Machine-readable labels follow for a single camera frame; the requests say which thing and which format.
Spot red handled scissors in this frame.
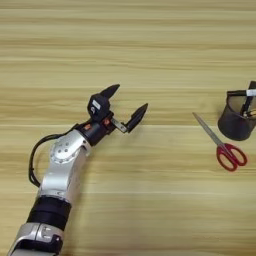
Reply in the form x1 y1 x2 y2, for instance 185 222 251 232
191 111 249 173

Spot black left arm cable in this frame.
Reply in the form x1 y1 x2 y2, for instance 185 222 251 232
27 132 76 188

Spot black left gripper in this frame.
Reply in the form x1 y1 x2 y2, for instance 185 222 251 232
73 83 149 148

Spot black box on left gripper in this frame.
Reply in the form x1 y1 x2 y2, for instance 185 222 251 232
87 93 111 123

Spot black mesh pen holder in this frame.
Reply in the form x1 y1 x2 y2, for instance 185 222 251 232
217 89 256 142

